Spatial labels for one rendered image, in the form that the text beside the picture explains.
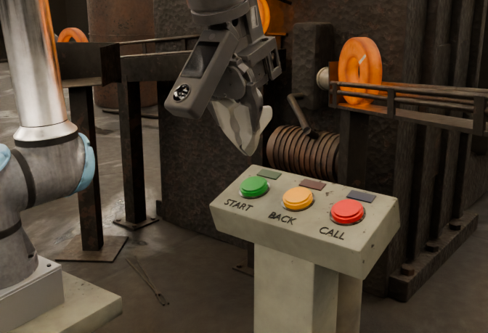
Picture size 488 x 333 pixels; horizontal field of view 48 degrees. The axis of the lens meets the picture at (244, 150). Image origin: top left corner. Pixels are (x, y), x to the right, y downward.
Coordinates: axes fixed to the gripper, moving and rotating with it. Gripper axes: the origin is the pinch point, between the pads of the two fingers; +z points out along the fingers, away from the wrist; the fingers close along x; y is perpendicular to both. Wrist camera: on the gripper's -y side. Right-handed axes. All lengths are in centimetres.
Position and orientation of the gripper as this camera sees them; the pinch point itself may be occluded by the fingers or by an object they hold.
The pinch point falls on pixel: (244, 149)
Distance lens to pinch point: 75.2
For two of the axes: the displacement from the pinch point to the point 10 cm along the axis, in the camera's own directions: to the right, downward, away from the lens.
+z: 2.1, 8.3, 5.1
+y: 5.9, -5.3, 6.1
